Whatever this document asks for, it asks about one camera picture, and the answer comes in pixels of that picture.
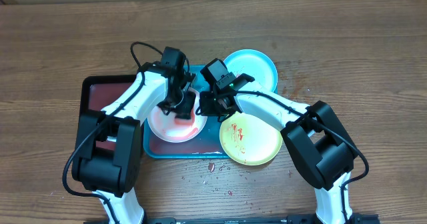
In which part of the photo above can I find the white plastic plate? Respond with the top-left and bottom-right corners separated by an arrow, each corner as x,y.
147,87 -> 207,143

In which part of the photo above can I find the yellow plastic plate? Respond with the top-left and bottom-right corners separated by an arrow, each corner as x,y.
220,113 -> 283,165

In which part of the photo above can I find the light blue plastic plate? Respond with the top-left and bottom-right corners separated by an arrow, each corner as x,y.
224,49 -> 278,93

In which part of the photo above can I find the green and pink sponge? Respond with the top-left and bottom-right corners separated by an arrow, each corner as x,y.
174,116 -> 193,126

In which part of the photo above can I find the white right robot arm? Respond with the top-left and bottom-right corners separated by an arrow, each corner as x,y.
198,73 -> 369,223

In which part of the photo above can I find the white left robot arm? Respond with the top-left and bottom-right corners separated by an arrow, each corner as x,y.
62,61 -> 195,223

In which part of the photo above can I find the teal plastic tray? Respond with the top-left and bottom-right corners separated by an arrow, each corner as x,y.
143,65 -> 280,159

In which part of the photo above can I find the black tray with red liquid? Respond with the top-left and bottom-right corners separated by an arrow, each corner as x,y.
79,75 -> 136,115

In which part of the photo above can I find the black rail at table edge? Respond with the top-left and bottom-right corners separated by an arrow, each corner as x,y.
83,213 -> 381,224

